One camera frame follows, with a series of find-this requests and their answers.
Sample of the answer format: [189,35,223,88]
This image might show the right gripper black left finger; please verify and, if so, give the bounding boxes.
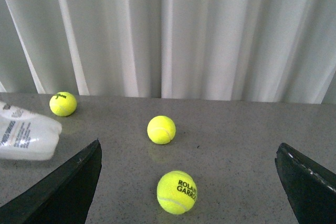
[1,140,102,223]

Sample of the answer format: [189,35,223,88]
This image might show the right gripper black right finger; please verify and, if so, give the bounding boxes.
[275,143,335,223]

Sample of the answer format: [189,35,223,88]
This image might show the Roland Garros tennis ball can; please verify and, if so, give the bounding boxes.
[1,101,62,161]

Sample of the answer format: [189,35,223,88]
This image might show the far Wilson tennis ball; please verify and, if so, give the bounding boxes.
[49,92,77,116]

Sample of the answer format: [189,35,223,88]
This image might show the Roland Garros tennis ball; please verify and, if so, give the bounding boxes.
[156,170,198,215]

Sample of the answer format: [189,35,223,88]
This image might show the plain yellow tennis ball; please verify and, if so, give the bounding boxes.
[147,115,176,145]

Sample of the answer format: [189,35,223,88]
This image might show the white pleated curtain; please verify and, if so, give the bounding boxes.
[1,0,335,104]

